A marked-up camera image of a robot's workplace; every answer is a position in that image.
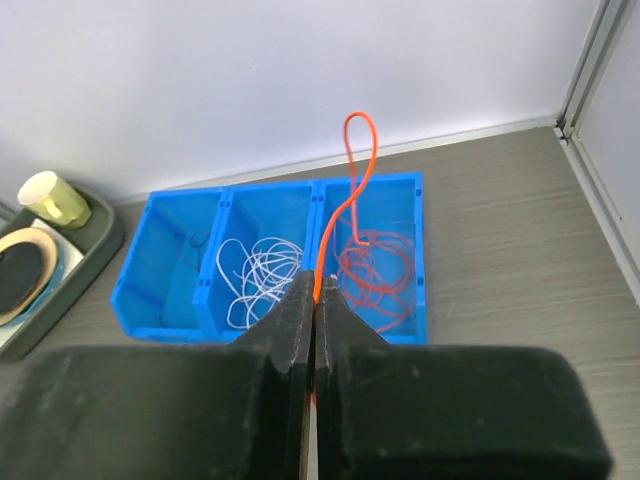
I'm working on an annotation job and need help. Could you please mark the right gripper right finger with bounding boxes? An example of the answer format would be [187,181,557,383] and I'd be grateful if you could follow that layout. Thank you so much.
[314,278,614,479]

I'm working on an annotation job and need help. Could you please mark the white paper pad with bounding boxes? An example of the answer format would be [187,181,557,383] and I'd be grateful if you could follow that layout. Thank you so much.
[1,219,84,345]

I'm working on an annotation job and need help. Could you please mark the dark green tray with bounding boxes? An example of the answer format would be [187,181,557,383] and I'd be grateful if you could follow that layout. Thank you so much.
[1,184,125,363]

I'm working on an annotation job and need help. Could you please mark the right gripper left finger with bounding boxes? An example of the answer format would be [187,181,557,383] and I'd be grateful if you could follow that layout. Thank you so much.
[1,271,314,479]

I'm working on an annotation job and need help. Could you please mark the tan tape roll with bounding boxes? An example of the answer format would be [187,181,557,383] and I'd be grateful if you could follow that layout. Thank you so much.
[1,227,58,326]

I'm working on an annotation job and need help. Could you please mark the yellow-green mug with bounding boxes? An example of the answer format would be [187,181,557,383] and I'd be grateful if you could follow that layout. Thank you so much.
[17,171,92,229]

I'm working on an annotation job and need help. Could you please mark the blue three-compartment bin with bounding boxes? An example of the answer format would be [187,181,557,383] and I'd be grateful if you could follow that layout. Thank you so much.
[111,172,427,344]

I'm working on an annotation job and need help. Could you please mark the white wire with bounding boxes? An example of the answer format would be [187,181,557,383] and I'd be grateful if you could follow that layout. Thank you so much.
[214,237,305,331]

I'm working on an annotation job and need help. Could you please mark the orange wire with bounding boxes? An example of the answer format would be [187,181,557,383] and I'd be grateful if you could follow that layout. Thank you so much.
[337,229,419,334]
[312,110,380,306]

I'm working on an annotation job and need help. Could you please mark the black round disc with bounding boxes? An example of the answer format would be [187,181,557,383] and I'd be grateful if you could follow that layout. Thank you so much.
[1,242,44,315]

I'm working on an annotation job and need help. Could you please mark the right corner aluminium post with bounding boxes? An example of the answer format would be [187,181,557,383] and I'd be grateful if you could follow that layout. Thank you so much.
[556,1,639,298]

